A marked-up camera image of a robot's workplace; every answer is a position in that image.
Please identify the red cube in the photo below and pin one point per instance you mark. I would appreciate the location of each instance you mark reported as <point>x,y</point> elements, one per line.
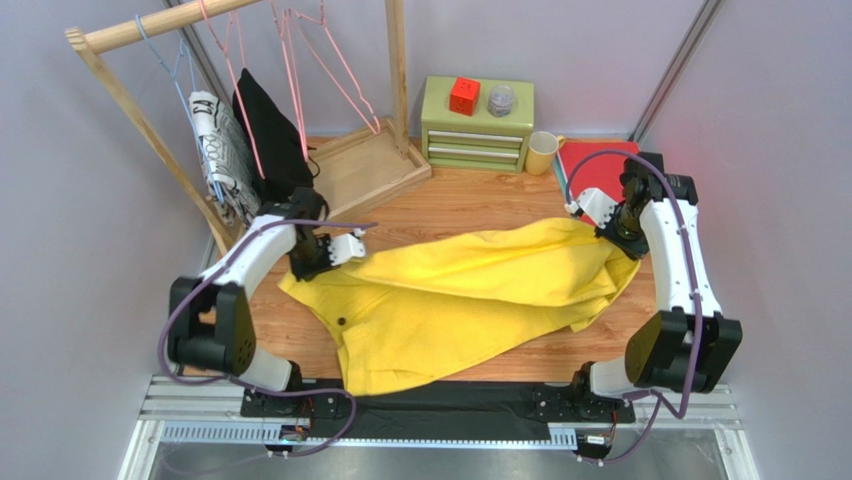
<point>464,96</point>

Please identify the pink wire hanger right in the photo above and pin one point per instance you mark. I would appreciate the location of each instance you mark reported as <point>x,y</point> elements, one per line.
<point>333,64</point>

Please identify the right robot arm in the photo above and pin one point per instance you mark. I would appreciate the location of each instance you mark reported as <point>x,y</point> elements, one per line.
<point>688,343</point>

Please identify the white patterned garment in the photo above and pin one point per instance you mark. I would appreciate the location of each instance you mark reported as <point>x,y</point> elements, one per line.
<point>225,158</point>

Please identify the wooden clothes rack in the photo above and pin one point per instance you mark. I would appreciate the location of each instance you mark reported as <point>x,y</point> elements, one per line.
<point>362,170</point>

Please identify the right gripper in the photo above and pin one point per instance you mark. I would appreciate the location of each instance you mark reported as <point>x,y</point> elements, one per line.
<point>624,237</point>

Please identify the yellow trousers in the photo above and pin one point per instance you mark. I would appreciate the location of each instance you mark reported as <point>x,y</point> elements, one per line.
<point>406,317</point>

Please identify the red folder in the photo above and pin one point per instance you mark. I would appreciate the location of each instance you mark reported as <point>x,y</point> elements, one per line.
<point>603,172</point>

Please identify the black garment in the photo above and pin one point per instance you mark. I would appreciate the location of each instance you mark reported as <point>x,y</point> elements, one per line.
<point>276,159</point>

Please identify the green mini drawer chest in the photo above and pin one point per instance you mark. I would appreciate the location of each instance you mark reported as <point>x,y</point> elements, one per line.
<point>480,141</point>

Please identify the blue wire hanger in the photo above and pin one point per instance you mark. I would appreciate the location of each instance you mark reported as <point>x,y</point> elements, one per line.
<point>183,56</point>

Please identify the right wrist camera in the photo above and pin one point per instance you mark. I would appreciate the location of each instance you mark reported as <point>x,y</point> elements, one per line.
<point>593,206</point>

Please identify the black base cloth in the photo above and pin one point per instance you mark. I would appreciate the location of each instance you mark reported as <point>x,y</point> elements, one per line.
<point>443,410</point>

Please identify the yellow mug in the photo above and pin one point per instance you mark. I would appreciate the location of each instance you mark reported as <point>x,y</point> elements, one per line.
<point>542,149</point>

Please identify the aluminium base frame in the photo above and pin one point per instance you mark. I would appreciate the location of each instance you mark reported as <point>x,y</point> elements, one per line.
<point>711,434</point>

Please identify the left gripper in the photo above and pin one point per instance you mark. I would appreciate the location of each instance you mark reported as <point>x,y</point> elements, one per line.
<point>306,273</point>

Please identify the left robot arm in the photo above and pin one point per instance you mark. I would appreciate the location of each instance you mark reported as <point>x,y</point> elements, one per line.
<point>210,324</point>

